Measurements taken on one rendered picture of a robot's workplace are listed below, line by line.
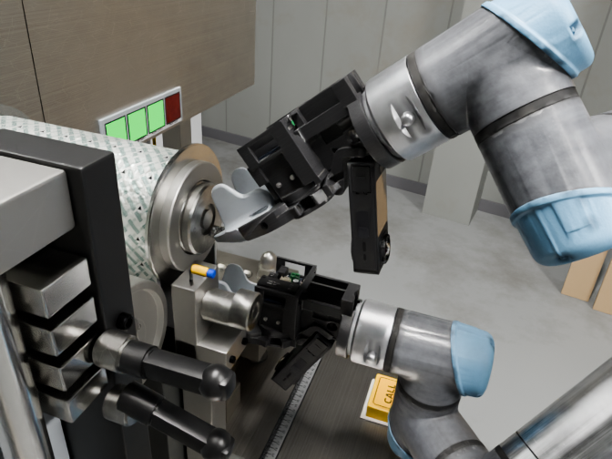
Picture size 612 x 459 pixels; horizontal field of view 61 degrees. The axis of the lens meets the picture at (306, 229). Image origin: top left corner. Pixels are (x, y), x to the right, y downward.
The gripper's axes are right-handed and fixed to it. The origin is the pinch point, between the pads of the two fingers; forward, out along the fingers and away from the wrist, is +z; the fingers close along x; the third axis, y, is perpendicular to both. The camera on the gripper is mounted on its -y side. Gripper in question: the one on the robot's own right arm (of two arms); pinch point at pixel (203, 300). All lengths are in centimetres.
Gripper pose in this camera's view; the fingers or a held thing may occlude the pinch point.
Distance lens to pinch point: 69.1
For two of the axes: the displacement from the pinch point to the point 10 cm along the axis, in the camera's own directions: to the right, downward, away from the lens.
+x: -3.3, 4.5, -8.3
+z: -9.4, -2.2, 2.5
